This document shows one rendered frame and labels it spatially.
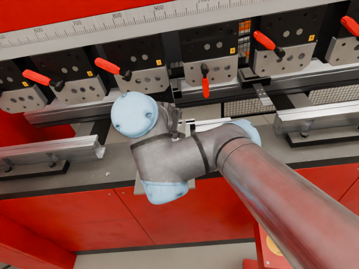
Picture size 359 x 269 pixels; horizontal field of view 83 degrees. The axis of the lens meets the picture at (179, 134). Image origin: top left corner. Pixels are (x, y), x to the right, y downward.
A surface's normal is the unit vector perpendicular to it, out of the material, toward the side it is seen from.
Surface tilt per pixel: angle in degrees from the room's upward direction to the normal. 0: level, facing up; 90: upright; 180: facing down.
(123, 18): 90
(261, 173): 31
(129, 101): 42
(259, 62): 90
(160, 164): 37
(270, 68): 90
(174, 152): 15
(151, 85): 90
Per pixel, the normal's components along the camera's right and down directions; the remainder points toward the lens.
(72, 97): 0.02, 0.71
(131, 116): -0.17, -0.05
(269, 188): -0.62, -0.66
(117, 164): -0.15, -0.69
